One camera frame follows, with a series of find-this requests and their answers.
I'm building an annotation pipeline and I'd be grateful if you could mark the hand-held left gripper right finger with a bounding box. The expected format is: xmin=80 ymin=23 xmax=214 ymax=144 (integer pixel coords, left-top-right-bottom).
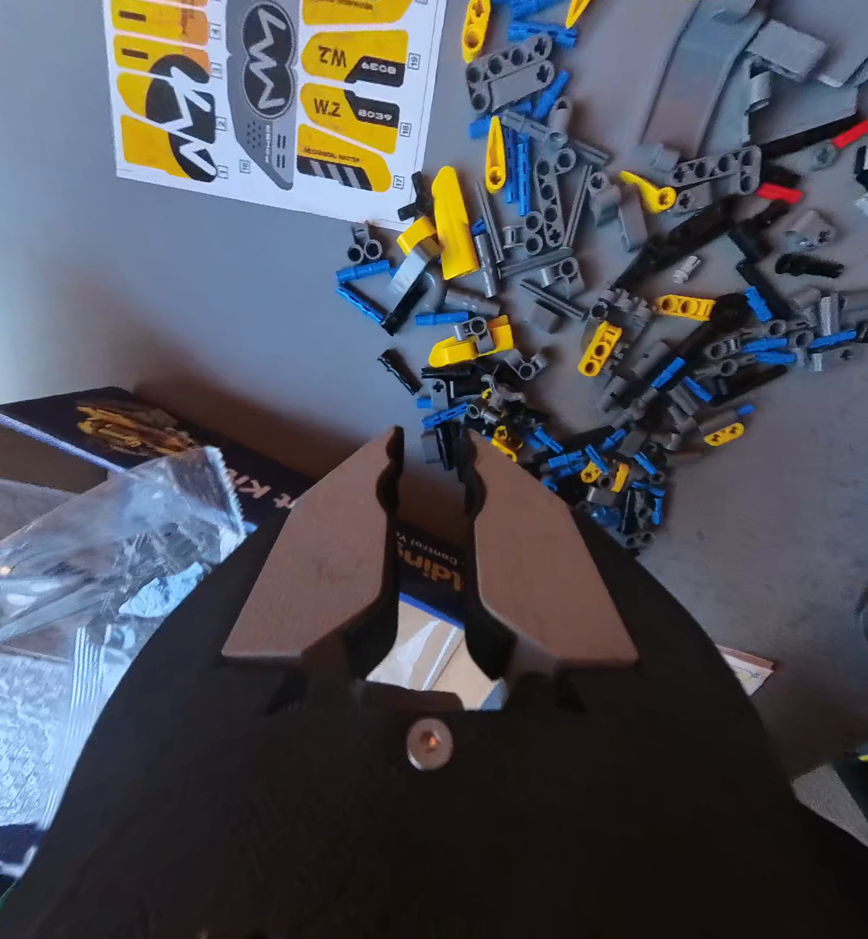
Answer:
xmin=462 ymin=429 xmax=640 ymax=683

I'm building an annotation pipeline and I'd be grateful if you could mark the crinkled plastic bag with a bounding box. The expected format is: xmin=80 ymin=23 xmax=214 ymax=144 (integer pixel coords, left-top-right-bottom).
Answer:
xmin=0 ymin=446 xmax=247 ymax=830

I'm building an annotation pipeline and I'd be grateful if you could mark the grey desk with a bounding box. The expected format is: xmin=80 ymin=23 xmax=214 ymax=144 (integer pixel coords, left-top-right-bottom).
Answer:
xmin=0 ymin=0 xmax=868 ymax=808

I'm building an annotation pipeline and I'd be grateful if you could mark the yellow sticker sheet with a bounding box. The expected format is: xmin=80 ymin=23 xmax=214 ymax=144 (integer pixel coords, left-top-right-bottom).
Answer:
xmin=102 ymin=0 xmax=449 ymax=224

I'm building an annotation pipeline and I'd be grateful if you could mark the dark blue kit box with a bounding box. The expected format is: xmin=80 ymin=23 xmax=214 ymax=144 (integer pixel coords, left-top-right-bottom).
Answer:
xmin=0 ymin=385 xmax=493 ymax=881

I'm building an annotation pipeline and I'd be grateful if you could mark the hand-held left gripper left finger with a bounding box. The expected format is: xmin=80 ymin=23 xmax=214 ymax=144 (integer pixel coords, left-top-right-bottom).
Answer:
xmin=221 ymin=425 xmax=407 ymax=682

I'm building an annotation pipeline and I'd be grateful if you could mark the pile of building brick parts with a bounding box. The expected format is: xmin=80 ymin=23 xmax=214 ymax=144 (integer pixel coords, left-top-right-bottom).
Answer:
xmin=334 ymin=0 xmax=868 ymax=551

